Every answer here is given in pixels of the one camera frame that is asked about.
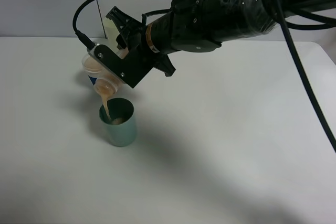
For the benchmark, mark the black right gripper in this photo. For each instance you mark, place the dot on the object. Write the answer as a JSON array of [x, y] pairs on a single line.
[[133, 33]]

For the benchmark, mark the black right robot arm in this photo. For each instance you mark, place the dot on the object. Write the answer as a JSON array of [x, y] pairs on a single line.
[[202, 26]]

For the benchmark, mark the pink label drink bottle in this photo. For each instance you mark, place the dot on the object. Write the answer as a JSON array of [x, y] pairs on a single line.
[[107, 83]]

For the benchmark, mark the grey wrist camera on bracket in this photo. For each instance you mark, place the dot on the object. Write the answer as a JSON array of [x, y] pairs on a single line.
[[131, 69]]

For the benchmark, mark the blue sleeved paper cup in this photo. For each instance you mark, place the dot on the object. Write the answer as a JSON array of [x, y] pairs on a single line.
[[91, 67]]

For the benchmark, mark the pale green tall cup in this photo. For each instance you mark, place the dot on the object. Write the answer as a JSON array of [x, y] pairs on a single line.
[[112, 33]]

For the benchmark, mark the teal green plastic cup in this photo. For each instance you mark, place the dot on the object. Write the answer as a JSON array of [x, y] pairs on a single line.
[[120, 123]]

